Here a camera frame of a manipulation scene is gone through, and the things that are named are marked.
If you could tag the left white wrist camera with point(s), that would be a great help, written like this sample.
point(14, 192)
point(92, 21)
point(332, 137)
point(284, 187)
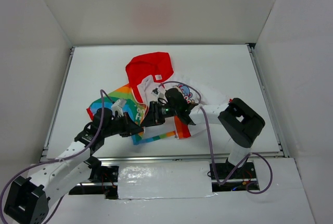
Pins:
point(117, 107)

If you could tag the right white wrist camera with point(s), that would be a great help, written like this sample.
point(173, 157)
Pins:
point(157, 93)

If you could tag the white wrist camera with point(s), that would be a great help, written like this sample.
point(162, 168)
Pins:
point(117, 107)
point(157, 93)

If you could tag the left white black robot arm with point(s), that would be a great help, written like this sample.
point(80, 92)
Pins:
point(29, 199)

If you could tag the white foil-taped panel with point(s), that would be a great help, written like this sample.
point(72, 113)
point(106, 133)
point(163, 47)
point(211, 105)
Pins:
point(176, 179)

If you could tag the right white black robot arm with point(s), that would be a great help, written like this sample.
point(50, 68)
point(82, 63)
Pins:
point(240, 121)

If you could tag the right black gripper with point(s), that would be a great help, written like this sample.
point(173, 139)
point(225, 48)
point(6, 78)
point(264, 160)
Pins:
point(155, 113)

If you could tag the aluminium table frame rail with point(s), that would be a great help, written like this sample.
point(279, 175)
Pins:
point(277, 130)

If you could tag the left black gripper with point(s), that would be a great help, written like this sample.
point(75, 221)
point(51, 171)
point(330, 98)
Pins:
point(124, 125)

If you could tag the rainbow hooded kids jacket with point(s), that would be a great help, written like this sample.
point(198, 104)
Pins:
point(145, 73)

